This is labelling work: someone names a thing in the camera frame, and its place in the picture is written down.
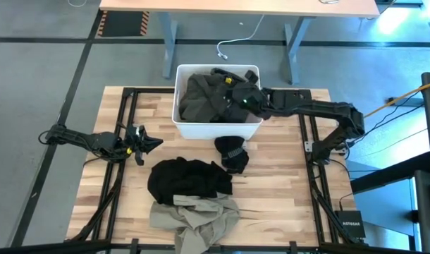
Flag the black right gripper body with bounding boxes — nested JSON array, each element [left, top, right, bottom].
[[211, 68, 272, 123]]

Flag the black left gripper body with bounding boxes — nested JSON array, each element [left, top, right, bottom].
[[125, 124, 147, 167]]

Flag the dark olive shirt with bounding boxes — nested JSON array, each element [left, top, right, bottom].
[[179, 72, 251, 123]]

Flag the large black garment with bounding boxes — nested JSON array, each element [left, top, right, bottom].
[[147, 157, 234, 207]]

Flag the small dark garment grey band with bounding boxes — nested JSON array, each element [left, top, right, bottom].
[[214, 135, 250, 175]]

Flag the white plastic laundry basket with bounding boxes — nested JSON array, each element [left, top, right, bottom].
[[171, 63, 264, 141]]

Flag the khaki grey garment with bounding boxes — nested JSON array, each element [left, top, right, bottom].
[[149, 192, 241, 254]]

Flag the wooden desk grey legs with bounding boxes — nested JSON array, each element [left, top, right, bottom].
[[98, 0, 381, 85]]

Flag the black mat hazard-striped edges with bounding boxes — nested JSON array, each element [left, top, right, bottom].
[[97, 10, 150, 38]]

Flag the grey power strip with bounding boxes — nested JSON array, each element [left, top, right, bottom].
[[385, 97, 424, 107]]

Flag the black diagonal support beam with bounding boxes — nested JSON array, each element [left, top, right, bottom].
[[350, 151, 430, 194]]

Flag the black metal table frame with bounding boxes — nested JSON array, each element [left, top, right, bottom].
[[63, 87, 370, 254]]

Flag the white cable with plug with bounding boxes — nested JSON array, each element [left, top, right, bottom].
[[216, 13, 265, 60]]

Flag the thin black cable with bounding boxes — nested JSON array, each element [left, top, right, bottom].
[[355, 102, 427, 142]]

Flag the yellow cable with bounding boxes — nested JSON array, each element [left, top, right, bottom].
[[363, 80, 430, 119]]

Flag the black Netgear network switch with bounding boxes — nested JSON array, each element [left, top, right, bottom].
[[333, 210, 367, 240]]

